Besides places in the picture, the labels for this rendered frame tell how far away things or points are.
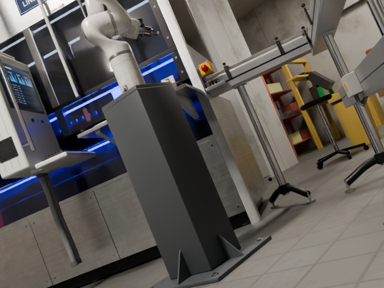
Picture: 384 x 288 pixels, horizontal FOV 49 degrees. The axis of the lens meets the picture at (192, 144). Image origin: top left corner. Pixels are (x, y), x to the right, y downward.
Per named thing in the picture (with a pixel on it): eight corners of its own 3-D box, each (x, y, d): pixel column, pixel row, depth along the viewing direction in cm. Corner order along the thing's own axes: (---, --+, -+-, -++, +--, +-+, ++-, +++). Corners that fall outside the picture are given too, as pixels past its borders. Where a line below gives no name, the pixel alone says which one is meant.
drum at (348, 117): (379, 140, 451) (356, 91, 456) (347, 152, 474) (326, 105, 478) (387, 135, 480) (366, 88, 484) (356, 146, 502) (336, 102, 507)
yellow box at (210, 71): (204, 77, 270) (200, 67, 271) (214, 72, 269) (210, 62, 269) (202, 76, 263) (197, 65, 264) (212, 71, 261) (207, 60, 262)
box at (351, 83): (348, 98, 184) (340, 79, 185) (359, 93, 183) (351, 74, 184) (351, 96, 173) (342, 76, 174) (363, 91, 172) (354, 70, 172)
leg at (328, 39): (375, 166, 230) (318, 39, 236) (392, 159, 228) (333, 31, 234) (378, 167, 222) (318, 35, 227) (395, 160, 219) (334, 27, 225)
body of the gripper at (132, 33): (116, 36, 219) (137, 40, 222) (119, 16, 216) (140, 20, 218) (115, 34, 226) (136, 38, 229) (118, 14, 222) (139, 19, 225)
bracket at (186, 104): (195, 119, 266) (187, 100, 267) (199, 118, 265) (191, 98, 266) (180, 118, 233) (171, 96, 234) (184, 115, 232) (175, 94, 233)
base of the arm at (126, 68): (135, 87, 185) (119, 48, 186) (109, 104, 197) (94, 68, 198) (163, 84, 200) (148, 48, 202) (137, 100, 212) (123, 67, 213)
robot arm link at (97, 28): (134, 50, 195) (115, 3, 197) (95, 62, 191) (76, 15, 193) (133, 59, 207) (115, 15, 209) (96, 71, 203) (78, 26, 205)
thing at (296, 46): (210, 96, 273) (200, 74, 274) (214, 98, 288) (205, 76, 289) (311, 48, 256) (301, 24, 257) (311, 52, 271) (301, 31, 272)
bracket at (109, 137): (127, 150, 278) (119, 132, 279) (131, 148, 277) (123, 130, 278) (103, 152, 245) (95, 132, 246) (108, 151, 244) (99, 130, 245)
